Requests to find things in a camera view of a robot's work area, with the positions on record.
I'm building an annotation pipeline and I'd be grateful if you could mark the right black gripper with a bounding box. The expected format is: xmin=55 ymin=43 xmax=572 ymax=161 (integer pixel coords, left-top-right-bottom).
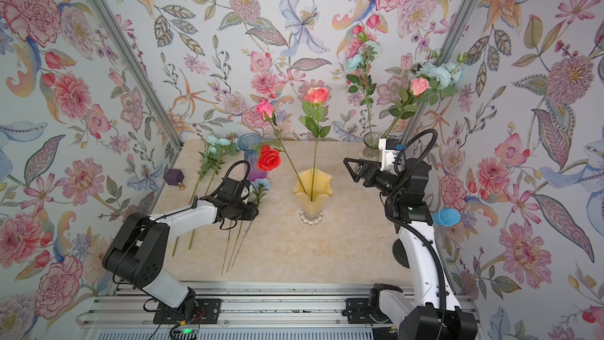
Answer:
xmin=348 ymin=160 xmax=407 ymax=205

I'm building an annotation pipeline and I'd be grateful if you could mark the blue carnation stem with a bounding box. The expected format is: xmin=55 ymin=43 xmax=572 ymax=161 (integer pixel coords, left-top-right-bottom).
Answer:
xmin=225 ymin=221 xmax=245 ymax=273
xmin=230 ymin=177 xmax=272 ymax=268
xmin=221 ymin=228 xmax=231 ymax=275

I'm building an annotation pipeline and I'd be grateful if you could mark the clear ribbed glass vase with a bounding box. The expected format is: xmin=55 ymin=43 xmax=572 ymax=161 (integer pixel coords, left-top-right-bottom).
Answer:
xmin=362 ymin=132 xmax=384 ymax=162

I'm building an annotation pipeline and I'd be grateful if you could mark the yellow ruffled glass vase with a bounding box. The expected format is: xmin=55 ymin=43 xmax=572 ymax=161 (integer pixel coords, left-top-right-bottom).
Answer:
xmin=292 ymin=168 xmax=334 ymax=225

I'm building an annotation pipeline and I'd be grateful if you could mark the red rose stem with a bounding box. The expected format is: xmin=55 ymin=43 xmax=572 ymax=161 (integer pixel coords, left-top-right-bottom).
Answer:
xmin=256 ymin=145 xmax=282 ymax=173

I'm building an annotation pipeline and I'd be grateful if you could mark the light blue rose stem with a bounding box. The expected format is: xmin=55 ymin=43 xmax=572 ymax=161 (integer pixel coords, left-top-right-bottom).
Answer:
xmin=171 ymin=134 xmax=241 ymax=257

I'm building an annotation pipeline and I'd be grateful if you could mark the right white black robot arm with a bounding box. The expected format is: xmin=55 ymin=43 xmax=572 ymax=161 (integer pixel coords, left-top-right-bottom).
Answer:
xmin=343 ymin=129 xmax=478 ymax=339

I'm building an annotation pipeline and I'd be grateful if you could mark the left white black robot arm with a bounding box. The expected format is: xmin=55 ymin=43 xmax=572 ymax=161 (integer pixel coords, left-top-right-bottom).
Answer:
xmin=102 ymin=161 xmax=259 ymax=323

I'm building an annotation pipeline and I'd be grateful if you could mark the blue purple glass vase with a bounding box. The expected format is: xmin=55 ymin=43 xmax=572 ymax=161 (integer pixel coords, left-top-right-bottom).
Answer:
xmin=237 ymin=133 xmax=267 ymax=182

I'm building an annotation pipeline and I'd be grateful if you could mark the purple perfume bottle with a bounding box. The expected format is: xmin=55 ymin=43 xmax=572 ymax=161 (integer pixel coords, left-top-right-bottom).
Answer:
xmin=164 ymin=168 xmax=187 ymax=190

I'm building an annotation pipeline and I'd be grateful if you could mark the pink rose blue carnation bouquet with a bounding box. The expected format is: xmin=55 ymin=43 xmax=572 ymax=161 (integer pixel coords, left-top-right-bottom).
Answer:
xmin=256 ymin=86 xmax=331 ymax=179

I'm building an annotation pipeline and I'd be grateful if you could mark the pink and blue rose bouquet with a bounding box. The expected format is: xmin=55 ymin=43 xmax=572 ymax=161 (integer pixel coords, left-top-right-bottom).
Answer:
xmin=344 ymin=25 xmax=469 ymax=139

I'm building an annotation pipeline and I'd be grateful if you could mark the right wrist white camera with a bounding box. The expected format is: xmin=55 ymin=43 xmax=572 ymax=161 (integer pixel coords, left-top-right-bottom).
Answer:
xmin=378 ymin=138 xmax=405 ymax=171

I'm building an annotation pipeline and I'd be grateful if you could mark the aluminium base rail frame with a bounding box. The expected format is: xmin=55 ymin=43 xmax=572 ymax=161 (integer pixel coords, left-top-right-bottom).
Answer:
xmin=76 ymin=281 xmax=398 ymax=339

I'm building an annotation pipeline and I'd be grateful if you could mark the right aluminium corner post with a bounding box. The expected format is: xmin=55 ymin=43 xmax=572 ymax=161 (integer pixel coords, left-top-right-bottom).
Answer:
xmin=390 ymin=0 xmax=478 ymax=142

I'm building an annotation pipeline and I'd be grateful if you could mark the aluminium corner post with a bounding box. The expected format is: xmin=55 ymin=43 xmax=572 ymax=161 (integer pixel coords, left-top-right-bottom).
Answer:
xmin=390 ymin=0 xmax=478 ymax=142
xmin=90 ymin=0 xmax=184 ymax=152

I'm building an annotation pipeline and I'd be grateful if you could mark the left aluminium corner post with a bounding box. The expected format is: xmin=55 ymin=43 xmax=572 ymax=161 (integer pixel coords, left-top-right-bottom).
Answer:
xmin=90 ymin=0 xmax=184 ymax=152

